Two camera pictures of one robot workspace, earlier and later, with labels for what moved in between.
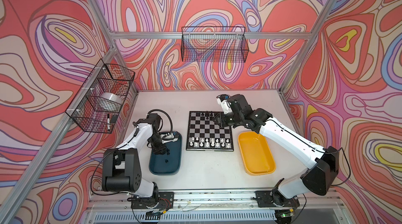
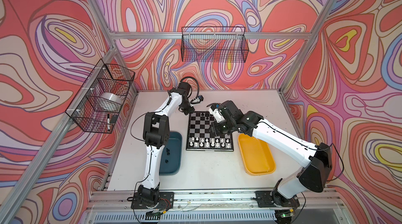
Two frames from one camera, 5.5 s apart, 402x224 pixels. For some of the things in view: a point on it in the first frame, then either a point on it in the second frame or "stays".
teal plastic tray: (166, 164) stays
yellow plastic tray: (256, 154) stays
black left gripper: (158, 149) → (188, 111)
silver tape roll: (112, 97) stays
